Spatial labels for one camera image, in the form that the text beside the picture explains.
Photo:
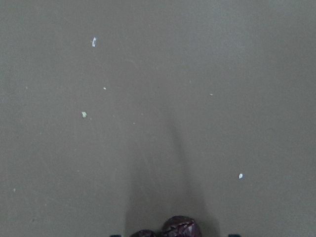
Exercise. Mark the dark cherry pair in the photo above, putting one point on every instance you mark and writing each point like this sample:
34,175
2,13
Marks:
176,226

